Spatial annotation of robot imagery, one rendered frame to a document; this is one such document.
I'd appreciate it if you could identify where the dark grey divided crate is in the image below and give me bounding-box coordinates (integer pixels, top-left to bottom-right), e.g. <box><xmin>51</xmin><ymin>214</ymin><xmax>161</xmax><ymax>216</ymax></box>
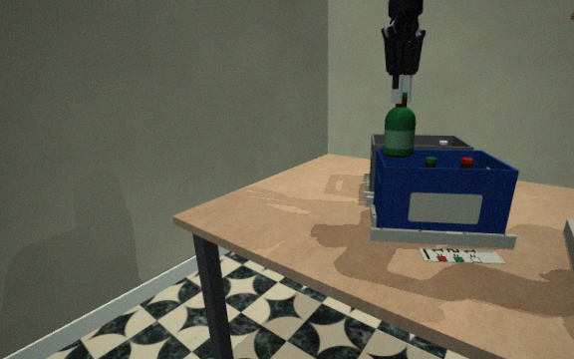
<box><xmin>370</xmin><ymin>134</ymin><xmax>474</xmax><ymax>191</ymax></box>

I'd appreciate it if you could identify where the green bottle with pale green label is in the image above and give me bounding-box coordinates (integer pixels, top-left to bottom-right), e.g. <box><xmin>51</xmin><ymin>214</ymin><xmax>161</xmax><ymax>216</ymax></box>
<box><xmin>384</xmin><ymin>93</ymin><xmax>416</xmax><ymax>158</ymax></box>
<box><xmin>425</xmin><ymin>157</ymin><xmax>437</xmax><ymax>168</ymax></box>

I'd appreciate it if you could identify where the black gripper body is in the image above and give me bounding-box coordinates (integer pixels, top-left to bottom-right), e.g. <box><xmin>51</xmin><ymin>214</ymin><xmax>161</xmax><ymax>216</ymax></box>
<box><xmin>389</xmin><ymin>0</ymin><xmax>424</xmax><ymax>41</ymax></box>

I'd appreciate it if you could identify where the dark blue crate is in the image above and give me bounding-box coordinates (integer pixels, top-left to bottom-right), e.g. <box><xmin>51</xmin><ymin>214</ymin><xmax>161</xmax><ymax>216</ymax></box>
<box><xmin>375</xmin><ymin>149</ymin><xmax>519</xmax><ymax>234</ymax></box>

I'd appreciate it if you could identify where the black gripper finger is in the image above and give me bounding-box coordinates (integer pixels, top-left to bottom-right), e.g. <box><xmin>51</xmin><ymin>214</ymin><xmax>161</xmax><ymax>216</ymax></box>
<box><xmin>403</xmin><ymin>24</ymin><xmax>426</xmax><ymax>103</ymax></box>
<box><xmin>382</xmin><ymin>20</ymin><xmax>410</xmax><ymax>104</ymax></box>

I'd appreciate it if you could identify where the white paper pick list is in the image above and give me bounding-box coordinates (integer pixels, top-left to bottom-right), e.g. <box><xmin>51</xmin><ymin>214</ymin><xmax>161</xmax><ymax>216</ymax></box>
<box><xmin>419</xmin><ymin>247</ymin><xmax>505</xmax><ymax>264</ymax></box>

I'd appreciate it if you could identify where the red bottle with pink label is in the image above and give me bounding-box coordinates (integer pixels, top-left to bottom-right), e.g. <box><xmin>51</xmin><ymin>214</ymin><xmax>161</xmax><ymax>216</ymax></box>
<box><xmin>460</xmin><ymin>158</ymin><xmax>473</xmax><ymax>169</ymax></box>

